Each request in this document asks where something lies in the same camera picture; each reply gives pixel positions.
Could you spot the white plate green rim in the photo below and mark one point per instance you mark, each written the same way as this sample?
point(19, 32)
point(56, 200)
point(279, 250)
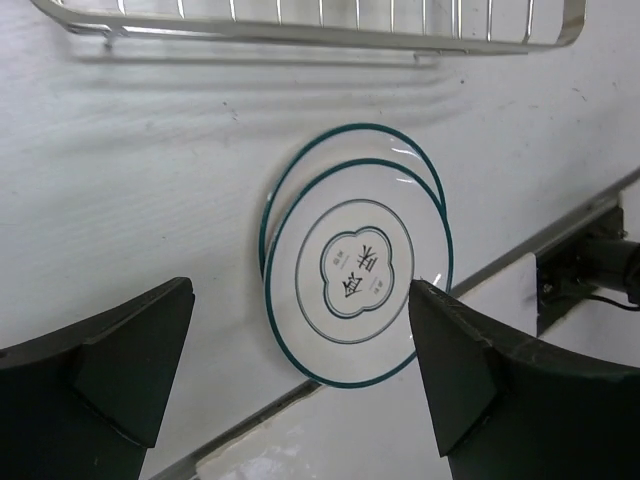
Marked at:
point(336, 146)
point(338, 270)

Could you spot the aluminium table edge rail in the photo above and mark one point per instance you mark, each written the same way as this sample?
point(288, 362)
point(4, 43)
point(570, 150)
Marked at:
point(240, 410)

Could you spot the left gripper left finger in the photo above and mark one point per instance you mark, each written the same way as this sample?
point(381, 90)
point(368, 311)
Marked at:
point(87, 401)

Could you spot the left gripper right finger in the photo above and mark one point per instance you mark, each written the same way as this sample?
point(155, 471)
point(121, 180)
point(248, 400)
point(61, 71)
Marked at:
point(507, 405)

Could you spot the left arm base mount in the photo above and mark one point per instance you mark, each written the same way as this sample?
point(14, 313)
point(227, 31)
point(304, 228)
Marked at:
point(596, 262)

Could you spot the wire dish rack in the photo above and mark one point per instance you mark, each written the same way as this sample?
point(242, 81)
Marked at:
point(465, 28)

